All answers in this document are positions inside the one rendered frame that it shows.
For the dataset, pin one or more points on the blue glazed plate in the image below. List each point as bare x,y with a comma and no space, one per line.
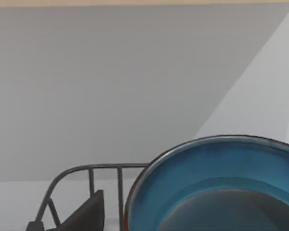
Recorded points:
183,163

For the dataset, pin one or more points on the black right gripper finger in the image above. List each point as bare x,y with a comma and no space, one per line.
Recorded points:
89,214

